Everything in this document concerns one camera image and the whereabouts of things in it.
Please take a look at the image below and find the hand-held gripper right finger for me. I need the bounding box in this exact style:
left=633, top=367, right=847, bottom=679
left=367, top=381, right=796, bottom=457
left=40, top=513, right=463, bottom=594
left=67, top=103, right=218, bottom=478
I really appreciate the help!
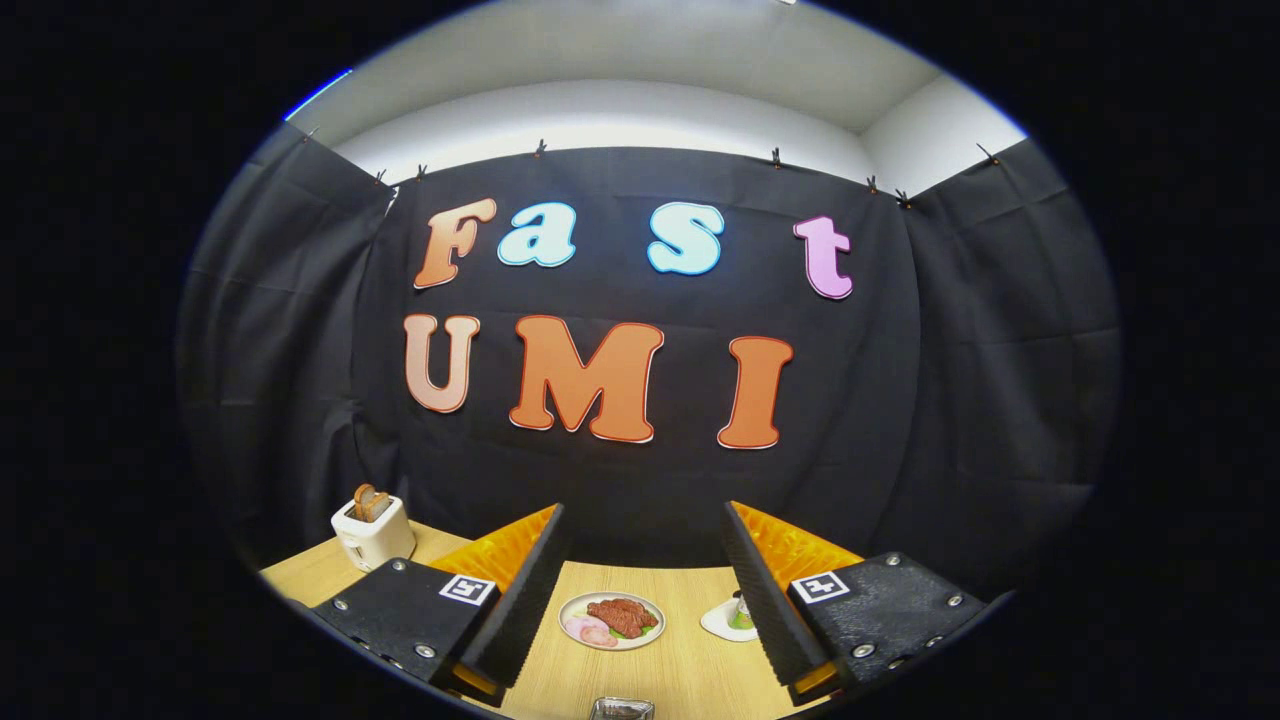
left=722, top=500, right=1006, bottom=707

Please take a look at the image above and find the row of small cloth clips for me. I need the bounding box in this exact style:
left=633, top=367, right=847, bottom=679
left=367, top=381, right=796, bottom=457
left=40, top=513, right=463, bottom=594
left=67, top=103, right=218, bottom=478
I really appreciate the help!
left=300, top=125, right=1001, bottom=211

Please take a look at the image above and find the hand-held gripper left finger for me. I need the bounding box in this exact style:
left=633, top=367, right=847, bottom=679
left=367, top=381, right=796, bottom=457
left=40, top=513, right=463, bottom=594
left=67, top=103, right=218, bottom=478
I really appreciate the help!
left=310, top=503, right=571, bottom=708

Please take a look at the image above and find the white square coaster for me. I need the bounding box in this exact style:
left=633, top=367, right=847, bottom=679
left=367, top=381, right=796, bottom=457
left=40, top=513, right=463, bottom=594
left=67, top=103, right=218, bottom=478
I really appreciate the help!
left=700, top=597, right=759, bottom=642

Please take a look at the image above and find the white round plate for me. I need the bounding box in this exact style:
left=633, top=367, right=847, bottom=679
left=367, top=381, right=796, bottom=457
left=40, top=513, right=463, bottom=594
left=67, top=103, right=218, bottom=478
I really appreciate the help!
left=558, top=591, right=666, bottom=652

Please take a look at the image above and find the white toaster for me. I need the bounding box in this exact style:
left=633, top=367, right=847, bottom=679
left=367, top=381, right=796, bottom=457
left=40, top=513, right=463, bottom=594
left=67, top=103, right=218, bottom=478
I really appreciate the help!
left=331, top=495, right=417, bottom=573

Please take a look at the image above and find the brown meat steak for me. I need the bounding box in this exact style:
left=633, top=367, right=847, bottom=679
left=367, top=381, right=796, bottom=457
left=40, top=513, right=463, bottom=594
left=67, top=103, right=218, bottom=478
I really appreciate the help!
left=587, top=598, right=659, bottom=639

